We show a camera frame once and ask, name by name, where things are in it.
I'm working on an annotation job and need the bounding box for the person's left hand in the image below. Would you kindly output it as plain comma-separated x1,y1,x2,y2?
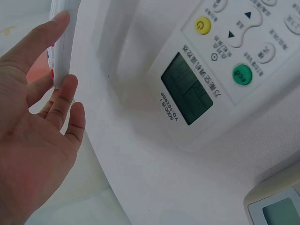
0,11,85,225

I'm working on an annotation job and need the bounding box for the white remote with coloured buttons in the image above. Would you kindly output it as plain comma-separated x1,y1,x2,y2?
46,0,82,90

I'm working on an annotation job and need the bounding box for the white air conditioner remote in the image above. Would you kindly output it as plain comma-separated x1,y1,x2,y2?
146,0,300,150

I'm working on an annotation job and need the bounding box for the beige remote with display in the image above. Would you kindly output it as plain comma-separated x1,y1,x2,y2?
243,180,300,225

